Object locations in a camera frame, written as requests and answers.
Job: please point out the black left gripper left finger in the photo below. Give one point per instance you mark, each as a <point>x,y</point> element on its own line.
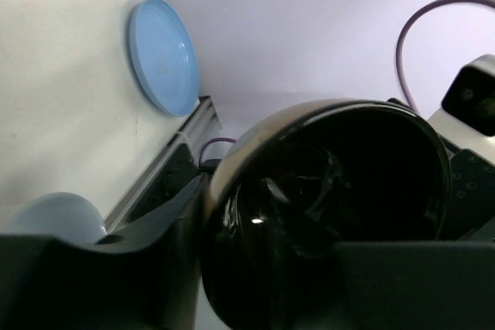
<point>144,276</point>

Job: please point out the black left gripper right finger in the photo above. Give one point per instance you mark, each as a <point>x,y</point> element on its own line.
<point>406,287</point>

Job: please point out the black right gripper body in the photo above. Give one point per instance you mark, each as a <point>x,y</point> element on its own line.
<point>464,183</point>

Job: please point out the pale blue mug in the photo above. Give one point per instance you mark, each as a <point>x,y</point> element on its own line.
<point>63,215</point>

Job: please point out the black and tan bowl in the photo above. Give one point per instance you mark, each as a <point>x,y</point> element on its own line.
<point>298,183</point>

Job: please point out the light blue plate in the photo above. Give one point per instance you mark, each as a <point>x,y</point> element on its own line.
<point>163,57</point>

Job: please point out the aluminium mounting rail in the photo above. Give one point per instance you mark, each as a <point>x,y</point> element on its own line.
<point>171,170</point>

